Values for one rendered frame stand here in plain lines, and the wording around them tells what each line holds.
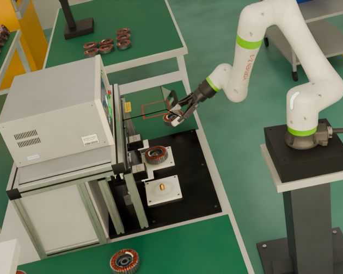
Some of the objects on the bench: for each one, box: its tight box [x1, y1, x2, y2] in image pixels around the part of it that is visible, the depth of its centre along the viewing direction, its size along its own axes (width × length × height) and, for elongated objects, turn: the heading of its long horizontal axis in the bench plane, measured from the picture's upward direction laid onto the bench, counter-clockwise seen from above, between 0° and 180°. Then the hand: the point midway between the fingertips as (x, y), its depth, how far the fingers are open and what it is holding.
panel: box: [85, 179, 109, 238], centre depth 213 cm, size 1×66×30 cm, turn 25°
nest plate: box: [142, 146, 175, 171], centre depth 231 cm, size 15×15×1 cm
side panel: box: [10, 182, 108, 260], centre depth 186 cm, size 28×3×32 cm, turn 115°
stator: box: [144, 146, 168, 165], centre depth 230 cm, size 11×11×4 cm
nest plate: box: [145, 175, 182, 206], centre depth 210 cm, size 15×15×1 cm
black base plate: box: [108, 129, 222, 239], centre depth 222 cm, size 47×64×2 cm
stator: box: [110, 249, 140, 274], centre depth 180 cm, size 11×11×4 cm
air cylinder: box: [123, 185, 133, 206], centre depth 209 cm, size 5×8×6 cm
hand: (173, 117), depth 252 cm, fingers closed on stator, 11 cm apart
